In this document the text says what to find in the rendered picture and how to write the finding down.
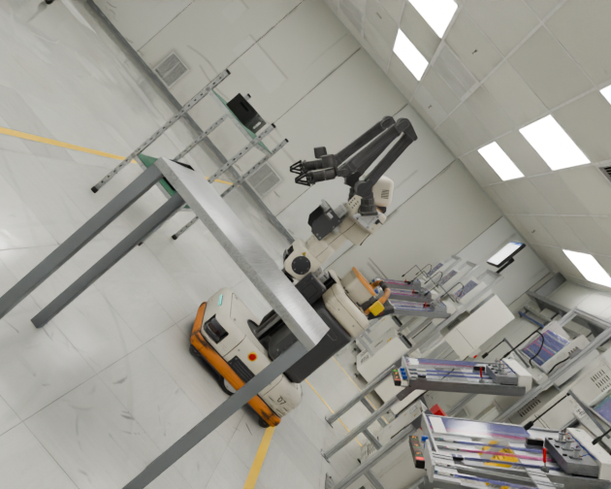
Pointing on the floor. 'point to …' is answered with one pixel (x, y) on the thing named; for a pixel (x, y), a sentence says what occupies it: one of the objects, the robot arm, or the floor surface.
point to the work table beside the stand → (193, 188)
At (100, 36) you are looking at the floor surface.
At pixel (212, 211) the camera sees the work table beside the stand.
